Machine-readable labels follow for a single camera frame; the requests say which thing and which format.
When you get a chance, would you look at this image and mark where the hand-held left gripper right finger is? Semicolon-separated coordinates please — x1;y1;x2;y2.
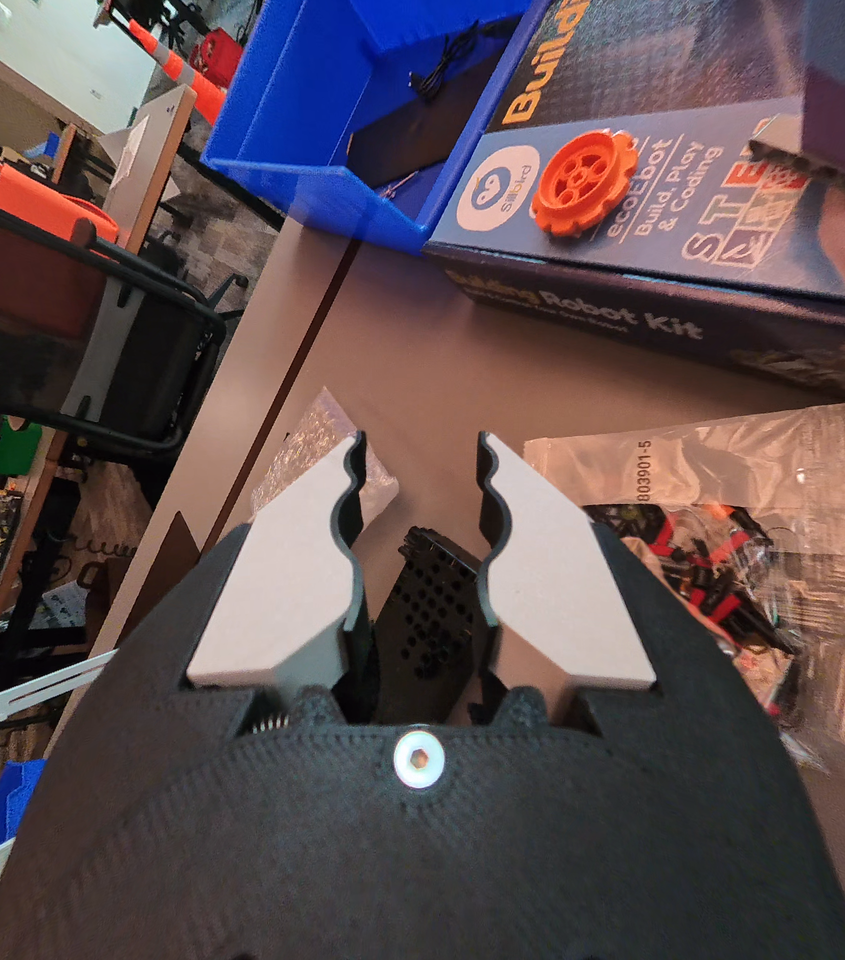
473;431;658;725

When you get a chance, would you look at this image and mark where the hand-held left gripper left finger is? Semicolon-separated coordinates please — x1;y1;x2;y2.
186;431;379;725

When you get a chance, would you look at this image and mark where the small orange plastic wheel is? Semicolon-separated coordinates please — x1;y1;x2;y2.
529;129;641;237

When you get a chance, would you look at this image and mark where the blue plastic storage bin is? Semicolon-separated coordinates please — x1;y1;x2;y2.
199;0;553;255

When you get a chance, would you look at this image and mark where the light grey perforated beam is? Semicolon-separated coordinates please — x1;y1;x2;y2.
748;112;845;198

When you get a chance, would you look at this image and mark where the black perforated plastic block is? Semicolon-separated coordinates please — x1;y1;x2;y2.
373;525;500;725

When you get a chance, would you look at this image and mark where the clear bubble wrap sheet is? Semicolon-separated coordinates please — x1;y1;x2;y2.
250;386;400;526

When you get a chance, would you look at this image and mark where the black office chair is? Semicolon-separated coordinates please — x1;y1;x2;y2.
0;180;229;455

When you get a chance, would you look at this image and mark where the green plastic item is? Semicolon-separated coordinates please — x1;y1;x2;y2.
0;418;43;475

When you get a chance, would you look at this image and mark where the dark blue cardboard kit box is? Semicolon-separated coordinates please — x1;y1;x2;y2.
422;0;845;406

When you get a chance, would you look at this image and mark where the blue bin with printed tag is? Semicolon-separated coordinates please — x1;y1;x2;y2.
0;757;49;948

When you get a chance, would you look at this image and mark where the orange fabric item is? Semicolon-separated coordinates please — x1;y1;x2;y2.
0;161;121;245

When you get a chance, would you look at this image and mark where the light wooden side table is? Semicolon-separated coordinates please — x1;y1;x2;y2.
100;84;199;256

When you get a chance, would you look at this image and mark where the flat black rectangular panel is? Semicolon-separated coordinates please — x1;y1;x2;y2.
347;45;514;189

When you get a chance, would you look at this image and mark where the orange traffic cone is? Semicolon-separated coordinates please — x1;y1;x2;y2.
126;18;227;126

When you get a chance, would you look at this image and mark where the red bag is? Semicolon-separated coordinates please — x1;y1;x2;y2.
190;28;245;91

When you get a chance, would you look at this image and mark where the grey desk with cable flap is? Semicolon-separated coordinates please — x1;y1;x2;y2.
47;217;364;740

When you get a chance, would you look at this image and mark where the black cable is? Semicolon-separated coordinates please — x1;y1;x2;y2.
407;33;481;104

